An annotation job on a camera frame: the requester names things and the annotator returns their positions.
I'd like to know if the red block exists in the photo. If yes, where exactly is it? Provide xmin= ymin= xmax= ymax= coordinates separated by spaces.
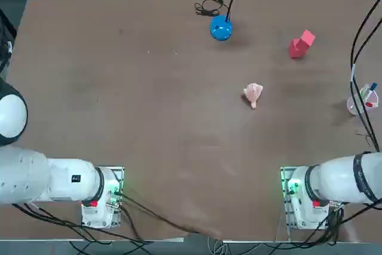
xmin=288 ymin=29 xmax=316 ymax=60

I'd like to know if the pink plush toy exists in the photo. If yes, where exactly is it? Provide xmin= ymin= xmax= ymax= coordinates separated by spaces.
xmin=242 ymin=83 xmax=264 ymax=110

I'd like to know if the blue desk lamp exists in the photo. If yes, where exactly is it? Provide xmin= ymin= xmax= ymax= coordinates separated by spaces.
xmin=210 ymin=0 xmax=265 ymax=42

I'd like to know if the clear plastic cup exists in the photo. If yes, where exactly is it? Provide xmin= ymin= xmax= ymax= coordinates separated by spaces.
xmin=346 ymin=82 xmax=380 ymax=116

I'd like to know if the green marker pen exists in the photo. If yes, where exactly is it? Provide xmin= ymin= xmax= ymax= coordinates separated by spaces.
xmin=360 ymin=87 xmax=371 ymax=105

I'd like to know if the blue-capped marker pen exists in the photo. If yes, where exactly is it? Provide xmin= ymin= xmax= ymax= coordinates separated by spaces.
xmin=367 ymin=82 xmax=378 ymax=100

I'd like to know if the black lamp power cable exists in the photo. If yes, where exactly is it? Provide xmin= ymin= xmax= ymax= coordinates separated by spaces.
xmin=195 ymin=0 xmax=229 ymax=17

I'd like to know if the black left base cable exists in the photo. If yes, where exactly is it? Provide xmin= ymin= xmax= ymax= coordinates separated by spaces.
xmin=118 ymin=192 xmax=222 ymax=238

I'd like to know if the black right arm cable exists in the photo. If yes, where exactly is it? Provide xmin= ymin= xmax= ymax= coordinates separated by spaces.
xmin=349 ymin=0 xmax=382 ymax=153

